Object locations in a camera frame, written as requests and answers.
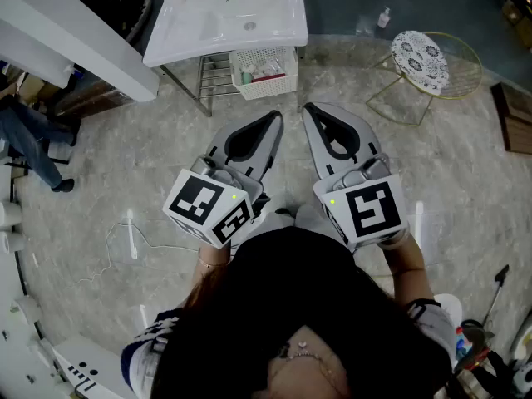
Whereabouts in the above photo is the person's left forearm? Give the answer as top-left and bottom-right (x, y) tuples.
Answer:
(191, 239), (232, 305)

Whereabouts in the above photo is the person's white patterned shirt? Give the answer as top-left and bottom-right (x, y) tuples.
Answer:
(120, 298), (463, 395)

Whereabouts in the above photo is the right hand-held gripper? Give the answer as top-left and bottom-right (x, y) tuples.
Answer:
(302, 101), (411, 252)

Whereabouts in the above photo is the dark wooden crate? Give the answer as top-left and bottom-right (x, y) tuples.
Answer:
(490, 81), (532, 155)

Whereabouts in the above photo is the person's white shoe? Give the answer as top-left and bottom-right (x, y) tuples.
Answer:
(254, 209), (295, 238)
(293, 204), (334, 238)

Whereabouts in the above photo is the white perforated plastic basket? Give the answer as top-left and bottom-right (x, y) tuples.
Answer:
(229, 46), (299, 101)

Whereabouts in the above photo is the cardboard box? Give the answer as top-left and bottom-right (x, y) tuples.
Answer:
(500, 0), (532, 50)

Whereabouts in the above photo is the gold wire side table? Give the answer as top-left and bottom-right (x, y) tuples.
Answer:
(365, 31), (485, 128)

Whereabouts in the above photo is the white long counter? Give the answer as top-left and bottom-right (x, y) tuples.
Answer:
(0, 0), (161, 104)

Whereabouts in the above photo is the metal washbasin stand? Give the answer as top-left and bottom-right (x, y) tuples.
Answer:
(157, 46), (304, 118)

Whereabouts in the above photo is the black long-handled broom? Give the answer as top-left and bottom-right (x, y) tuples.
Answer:
(480, 264), (510, 328)

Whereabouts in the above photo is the thin necklace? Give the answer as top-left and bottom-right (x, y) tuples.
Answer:
(284, 338), (346, 390)

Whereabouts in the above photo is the thin wrist bracelet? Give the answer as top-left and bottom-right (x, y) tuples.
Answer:
(196, 254), (229, 270)

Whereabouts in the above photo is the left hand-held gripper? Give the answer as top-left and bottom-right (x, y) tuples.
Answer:
(161, 110), (285, 250)

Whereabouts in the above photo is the pile of cleaning tools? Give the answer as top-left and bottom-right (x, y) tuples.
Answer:
(451, 318), (532, 399)

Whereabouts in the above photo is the white curved machine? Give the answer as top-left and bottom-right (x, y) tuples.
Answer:
(0, 197), (138, 399)

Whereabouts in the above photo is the white floor cable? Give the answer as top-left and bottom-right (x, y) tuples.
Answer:
(71, 221), (201, 287)

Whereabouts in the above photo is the white ceramic washbasin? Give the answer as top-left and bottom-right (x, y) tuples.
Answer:
(142, 0), (309, 68)

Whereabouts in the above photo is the person's right forearm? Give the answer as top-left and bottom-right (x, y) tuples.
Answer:
(380, 231), (436, 308)

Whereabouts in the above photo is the red flat packet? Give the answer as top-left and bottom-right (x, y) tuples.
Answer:
(251, 71), (287, 84)

